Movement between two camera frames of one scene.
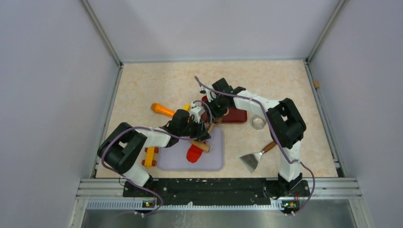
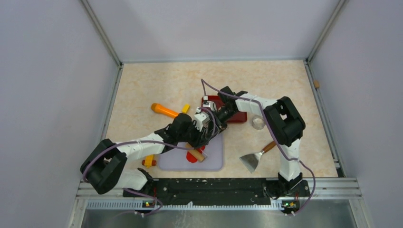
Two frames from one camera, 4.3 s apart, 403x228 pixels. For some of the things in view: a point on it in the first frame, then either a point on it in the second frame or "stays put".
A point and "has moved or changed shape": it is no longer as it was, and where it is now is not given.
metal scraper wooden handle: (250, 161) stays put
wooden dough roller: (206, 147) has moved or changed shape
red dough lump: (193, 153) stays put
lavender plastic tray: (174, 158) stays put
